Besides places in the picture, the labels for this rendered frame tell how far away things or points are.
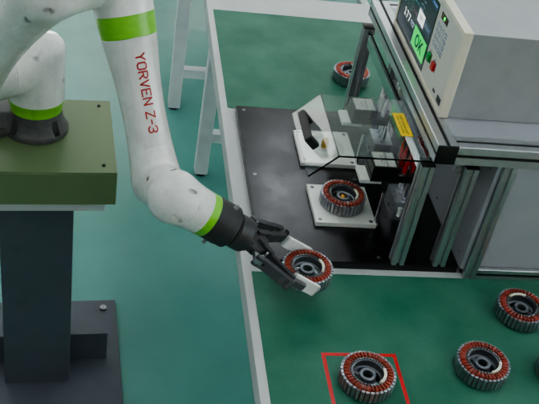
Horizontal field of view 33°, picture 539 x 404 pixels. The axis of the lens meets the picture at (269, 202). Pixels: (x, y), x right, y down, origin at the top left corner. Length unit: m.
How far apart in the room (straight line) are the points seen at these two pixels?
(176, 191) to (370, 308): 0.53
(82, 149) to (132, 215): 1.17
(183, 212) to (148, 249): 1.43
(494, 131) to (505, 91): 0.09
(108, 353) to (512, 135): 1.41
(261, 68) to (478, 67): 0.99
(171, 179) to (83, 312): 1.23
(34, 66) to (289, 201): 0.68
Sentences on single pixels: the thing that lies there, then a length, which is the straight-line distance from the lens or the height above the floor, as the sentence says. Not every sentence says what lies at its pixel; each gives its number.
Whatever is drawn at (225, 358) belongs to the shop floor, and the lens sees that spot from 2.83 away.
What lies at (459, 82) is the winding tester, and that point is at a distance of 1.94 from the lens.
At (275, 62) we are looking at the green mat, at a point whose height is 0.75.
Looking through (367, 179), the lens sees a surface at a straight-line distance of 2.14.
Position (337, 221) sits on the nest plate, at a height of 0.78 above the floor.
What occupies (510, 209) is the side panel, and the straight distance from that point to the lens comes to 2.06.
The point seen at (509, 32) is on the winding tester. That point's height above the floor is 1.32.
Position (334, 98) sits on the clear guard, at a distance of 2.05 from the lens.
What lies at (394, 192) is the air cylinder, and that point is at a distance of 2.21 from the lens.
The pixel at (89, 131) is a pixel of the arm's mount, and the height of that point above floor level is 0.84.
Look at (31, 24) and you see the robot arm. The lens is 1.72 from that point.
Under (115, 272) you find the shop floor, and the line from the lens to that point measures 3.07.
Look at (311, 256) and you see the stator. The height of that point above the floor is 0.83.
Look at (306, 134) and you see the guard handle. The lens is 1.91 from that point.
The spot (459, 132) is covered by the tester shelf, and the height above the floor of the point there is 1.11.
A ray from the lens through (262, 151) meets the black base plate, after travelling 2.35.
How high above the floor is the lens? 2.08
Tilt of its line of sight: 37 degrees down
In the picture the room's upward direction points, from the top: 11 degrees clockwise
